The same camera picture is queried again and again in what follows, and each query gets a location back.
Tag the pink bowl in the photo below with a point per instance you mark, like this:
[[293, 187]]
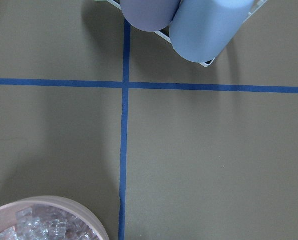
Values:
[[8, 218]]

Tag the purple cup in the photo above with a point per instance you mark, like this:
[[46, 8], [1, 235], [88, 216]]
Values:
[[149, 15]]

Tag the white wire cup rack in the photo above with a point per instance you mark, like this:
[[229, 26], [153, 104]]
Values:
[[164, 33]]

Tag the clear ice cubes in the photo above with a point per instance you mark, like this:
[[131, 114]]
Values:
[[47, 223]]

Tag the light blue cup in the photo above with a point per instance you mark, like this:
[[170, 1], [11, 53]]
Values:
[[201, 29]]

